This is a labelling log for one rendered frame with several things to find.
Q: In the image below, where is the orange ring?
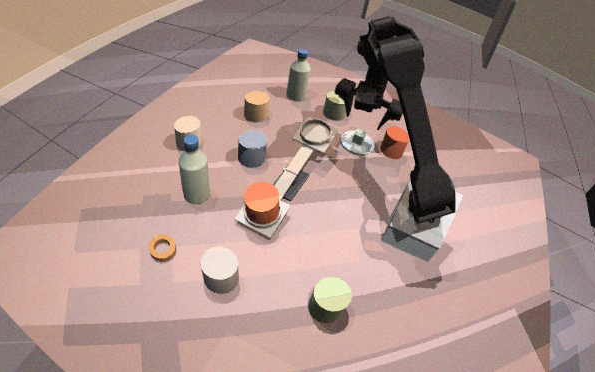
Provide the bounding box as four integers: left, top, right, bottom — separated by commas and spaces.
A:
149, 234, 176, 262

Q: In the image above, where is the white round dish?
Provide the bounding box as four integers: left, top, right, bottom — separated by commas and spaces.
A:
340, 130, 375, 156

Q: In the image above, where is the olive green cylinder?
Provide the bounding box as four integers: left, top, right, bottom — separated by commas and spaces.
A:
323, 91, 346, 121

